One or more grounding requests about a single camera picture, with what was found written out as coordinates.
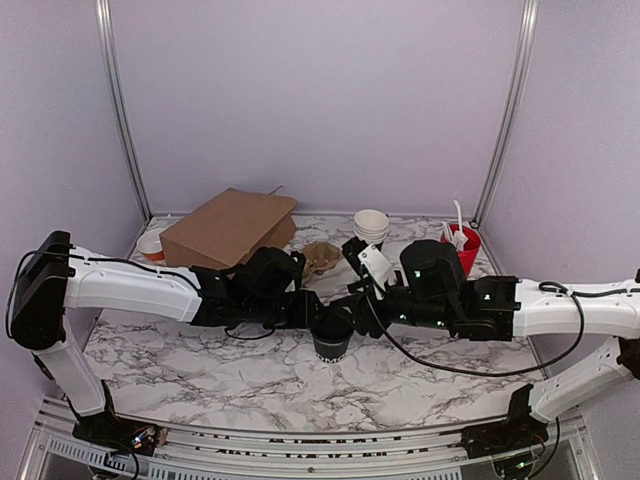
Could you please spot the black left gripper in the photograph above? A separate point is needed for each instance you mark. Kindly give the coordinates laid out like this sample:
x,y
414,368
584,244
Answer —
x,y
303,313

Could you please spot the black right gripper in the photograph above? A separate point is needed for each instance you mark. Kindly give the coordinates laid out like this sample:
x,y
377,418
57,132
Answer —
x,y
364,319

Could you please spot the black takeout coffee cup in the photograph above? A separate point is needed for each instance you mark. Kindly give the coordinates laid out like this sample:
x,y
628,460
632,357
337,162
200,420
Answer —
x,y
331,338

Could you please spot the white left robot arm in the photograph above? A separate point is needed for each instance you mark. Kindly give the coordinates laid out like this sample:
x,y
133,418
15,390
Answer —
x,y
58,277

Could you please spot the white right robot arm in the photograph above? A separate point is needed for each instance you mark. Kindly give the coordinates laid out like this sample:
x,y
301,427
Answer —
x,y
500,308

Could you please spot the red utensil holder cup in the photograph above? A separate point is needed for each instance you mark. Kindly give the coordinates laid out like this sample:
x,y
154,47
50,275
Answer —
x,y
468,256

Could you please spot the brown cardboard cup carrier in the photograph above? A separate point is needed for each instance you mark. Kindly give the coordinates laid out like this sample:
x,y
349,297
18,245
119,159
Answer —
x,y
320,258

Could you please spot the white plastic utensil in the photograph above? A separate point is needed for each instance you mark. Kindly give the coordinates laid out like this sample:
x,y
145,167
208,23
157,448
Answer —
x,y
454,233

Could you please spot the stack of black paper cups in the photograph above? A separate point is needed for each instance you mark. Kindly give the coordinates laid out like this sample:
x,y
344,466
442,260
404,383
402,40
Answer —
x,y
371,226

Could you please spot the brown paper bag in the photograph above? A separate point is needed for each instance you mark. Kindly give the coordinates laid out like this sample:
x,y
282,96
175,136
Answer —
x,y
228,229

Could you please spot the orange white bowl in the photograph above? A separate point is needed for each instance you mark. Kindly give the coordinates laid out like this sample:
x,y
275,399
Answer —
x,y
150,246

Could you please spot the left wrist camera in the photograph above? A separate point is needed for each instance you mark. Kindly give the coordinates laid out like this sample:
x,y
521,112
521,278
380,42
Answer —
x,y
270,271

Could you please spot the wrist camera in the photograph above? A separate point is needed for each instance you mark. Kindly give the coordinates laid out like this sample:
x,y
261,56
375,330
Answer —
x,y
270,271
430,269

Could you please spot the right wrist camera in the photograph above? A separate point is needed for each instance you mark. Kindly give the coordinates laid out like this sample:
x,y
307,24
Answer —
x,y
430,269

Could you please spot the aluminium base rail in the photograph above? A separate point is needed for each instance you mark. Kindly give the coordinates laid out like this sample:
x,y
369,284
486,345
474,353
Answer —
x,y
191,452

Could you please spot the aluminium frame post right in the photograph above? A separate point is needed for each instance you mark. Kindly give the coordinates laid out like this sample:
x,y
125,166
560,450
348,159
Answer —
x,y
515,92

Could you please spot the aluminium frame post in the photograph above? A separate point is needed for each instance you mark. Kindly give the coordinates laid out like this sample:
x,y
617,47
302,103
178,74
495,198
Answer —
x,y
109,53
515,92

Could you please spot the aluminium frame post left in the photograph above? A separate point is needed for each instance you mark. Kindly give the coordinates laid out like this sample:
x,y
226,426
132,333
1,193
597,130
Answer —
x,y
109,53

